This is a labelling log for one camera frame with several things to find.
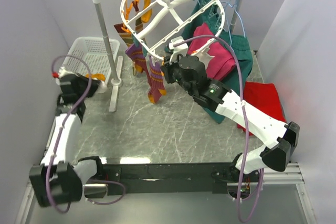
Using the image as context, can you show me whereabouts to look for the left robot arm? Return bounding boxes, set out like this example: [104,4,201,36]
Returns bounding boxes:
[29,70,107,208]

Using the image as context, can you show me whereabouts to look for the green garment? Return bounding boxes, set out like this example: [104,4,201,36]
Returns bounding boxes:
[164,0,254,124]

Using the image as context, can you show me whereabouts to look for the purple orange striped sock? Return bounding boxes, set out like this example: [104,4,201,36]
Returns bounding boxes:
[125,44,149,74]

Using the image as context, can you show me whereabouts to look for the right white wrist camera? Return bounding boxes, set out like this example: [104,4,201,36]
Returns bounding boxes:
[168,36,188,56]

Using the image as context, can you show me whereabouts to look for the maroon orange striped sock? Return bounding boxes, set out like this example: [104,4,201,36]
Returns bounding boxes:
[113,23,133,47]

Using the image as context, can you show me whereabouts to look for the yellow hanging sock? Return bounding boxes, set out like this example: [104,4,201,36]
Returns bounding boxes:
[141,0,153,23]

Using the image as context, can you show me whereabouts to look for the orange sock in basket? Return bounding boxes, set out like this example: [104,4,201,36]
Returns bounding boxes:
[85,73,106,83]

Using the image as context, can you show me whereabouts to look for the white plastic basket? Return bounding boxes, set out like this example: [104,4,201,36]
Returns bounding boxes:
[62,37,120,93]

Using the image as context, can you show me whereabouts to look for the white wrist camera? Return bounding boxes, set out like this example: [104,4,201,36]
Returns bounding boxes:
[168,36,188,56]
[52,67,73,79]

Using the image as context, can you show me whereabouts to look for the white round clip hanger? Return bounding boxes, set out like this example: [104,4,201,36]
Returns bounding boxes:
[120,0,225,60]

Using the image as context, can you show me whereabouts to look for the light blue wire hanger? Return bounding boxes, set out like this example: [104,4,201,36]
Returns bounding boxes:
[222,0,247,39]

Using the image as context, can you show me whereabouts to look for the red folded cloth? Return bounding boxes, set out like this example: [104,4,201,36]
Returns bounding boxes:
[243,82,286,122]

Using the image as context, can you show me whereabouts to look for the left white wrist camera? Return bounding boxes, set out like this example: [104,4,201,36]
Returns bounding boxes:
[52,67,73,79]

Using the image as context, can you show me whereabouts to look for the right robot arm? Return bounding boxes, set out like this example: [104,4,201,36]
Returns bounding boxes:
[161,55,300,182]

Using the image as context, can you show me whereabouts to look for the white sock black stripes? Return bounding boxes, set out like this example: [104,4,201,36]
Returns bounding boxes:
[97,81,107,93]

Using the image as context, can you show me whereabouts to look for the black base bar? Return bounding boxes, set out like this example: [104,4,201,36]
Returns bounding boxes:
[78,155,263,196]

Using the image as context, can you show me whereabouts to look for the pink garment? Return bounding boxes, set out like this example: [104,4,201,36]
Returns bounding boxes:
[187,23,236,81]

